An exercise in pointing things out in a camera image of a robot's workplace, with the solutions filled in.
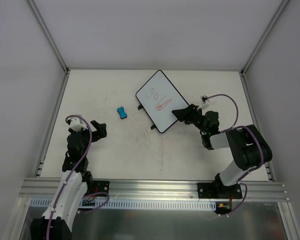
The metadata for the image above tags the aluminium mounting rail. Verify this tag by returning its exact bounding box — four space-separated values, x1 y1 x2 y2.
18 177 290 203

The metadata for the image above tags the aluminium frame post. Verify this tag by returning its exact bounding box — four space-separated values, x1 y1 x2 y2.
240 0 290 76
26 0 69 74

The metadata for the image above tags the right aluminium frame post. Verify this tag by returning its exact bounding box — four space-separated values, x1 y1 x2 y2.
240 0 290 76

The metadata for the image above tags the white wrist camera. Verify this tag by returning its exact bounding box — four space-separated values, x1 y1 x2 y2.
66 117 88 132
197 95 210 110

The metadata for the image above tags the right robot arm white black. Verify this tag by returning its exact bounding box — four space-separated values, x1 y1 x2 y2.
171 104 273 199

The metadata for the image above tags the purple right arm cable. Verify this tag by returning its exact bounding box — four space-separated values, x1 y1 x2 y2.
202 93 265 221

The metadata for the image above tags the blue whiteboard eraser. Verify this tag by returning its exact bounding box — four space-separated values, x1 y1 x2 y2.
116 106 128 120

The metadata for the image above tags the aluminium table edge profile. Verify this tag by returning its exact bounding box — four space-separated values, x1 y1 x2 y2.
239 72 275 182
31 70 70 178

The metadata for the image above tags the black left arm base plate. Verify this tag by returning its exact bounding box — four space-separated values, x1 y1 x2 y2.
92 180 110 198

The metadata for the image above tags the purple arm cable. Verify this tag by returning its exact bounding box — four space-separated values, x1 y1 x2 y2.
46 114 110 240
202 93 265 221

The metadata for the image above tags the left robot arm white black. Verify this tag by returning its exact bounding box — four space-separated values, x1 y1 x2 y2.
30 115 110 240

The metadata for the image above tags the white board with black frame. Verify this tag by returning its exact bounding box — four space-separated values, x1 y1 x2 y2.
135 70 189 134

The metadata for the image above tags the left aluminium frame post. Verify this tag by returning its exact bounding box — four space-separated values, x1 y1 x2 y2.
26 0 69 74

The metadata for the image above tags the right aluminium table edge profile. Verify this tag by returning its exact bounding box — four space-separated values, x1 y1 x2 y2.
239 72 275 182

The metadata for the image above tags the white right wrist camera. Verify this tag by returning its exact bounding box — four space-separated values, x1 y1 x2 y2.
197 95 210 110

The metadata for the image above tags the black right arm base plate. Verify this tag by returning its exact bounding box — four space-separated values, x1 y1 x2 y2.
197 182 243 200

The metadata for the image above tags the white slotted cable duct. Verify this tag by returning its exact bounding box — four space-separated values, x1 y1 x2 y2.
29 197 217 211

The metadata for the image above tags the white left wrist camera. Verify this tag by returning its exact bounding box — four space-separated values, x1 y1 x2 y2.
66 117 88 132

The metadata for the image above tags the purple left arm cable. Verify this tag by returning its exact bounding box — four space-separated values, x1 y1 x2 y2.
46 114 110 240

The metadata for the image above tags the left aluminium table edge profile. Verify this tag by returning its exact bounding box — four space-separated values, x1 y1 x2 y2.
31 70 70 178

